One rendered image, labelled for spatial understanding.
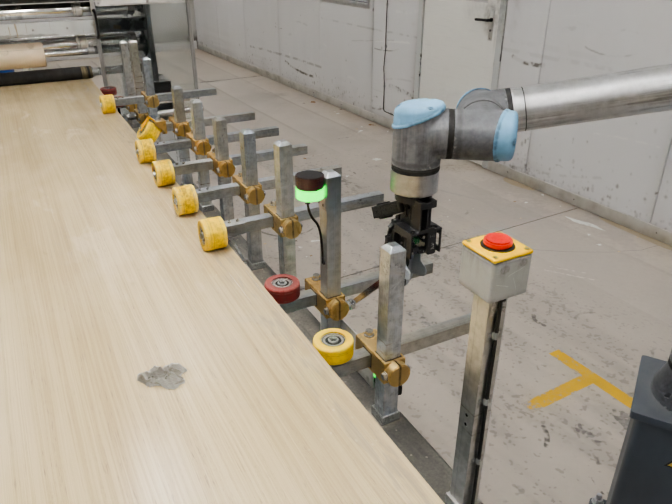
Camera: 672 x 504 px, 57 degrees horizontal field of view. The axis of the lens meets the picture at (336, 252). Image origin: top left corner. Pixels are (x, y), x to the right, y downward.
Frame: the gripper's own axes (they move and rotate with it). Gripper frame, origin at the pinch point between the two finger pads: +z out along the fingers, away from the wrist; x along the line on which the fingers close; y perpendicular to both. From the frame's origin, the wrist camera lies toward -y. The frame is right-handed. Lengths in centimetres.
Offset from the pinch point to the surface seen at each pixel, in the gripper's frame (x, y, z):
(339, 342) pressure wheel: -17.6, 5.3, 7.0
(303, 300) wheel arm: -13.8, -19.4, 12.0
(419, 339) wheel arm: 1.3, 5.7, 12.3
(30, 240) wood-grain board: -67, -72, 7
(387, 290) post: -9.8, 9.5, -4.8
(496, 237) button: -8.3, 33.9, -25.9
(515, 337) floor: 114, -72, 97
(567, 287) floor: 168, -93, 97
